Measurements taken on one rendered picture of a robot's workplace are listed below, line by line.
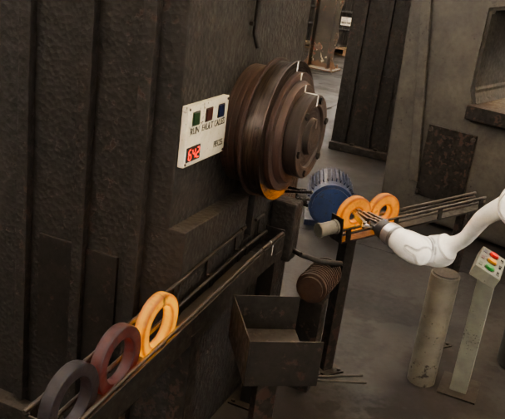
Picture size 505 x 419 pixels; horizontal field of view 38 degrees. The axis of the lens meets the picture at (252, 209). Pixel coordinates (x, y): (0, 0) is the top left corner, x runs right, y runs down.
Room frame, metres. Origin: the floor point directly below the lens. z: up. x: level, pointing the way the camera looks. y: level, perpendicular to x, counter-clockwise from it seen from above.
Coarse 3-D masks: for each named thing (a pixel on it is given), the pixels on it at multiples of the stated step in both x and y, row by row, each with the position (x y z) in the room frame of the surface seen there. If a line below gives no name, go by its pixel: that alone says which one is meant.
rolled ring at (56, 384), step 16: (64, 368) 1.39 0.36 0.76; (80, 368) 1.41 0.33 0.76; (96, 368) 1.46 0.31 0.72; (48, 384) 1.35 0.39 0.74; (64, 384) 1.36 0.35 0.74; (96, 384) 1.47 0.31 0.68; (48, 400) 1.33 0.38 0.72; (80, 400) 1.45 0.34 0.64; (48, 416) 1.31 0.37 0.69; (80, 416) 1.42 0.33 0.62
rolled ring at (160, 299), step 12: (156, 300) 1.71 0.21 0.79; (168, 300) 1.75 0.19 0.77; (144, 312) 1.68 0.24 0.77; (156, 312) 1.70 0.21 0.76; (168, 312) 1.79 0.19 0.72; (144, 324) 1.66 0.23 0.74; (168, 324) 1.79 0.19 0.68; (144, 336) 1.65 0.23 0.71; (156, 336) 1.77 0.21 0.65; (144, 348) 1.66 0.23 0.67
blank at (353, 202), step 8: (344, 200) 2.77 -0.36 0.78; (352, 200) 2.75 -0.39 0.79; (360, 200) 2.77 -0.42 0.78; (344, 208) 2.74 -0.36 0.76; (352, 208) 2.76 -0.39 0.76; (360, 208) 2.78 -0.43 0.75; (368, 208) 2.80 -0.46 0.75; (344, 216) 2.74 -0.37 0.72; (344, 224) 2.75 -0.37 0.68; (352, 224) 2.77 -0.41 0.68
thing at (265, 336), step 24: (240, 312) 1.94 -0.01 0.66; (264, 312) 1.96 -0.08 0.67; (288, 312) 1.98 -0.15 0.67; (240, 336) 1.78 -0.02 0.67; (264, 336) 1.92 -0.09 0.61; (288, 336) 1.94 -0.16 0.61; (240, 360) 1.75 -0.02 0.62; (264, 360) 1.69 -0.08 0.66; (288, 360) 1.71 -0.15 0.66; (312, 360) 1.73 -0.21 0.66; (264, 384) 1.70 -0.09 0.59; (288, 384) 1.71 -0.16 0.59; (312, 384) 1.73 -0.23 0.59; (264, 408) 1.83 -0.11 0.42
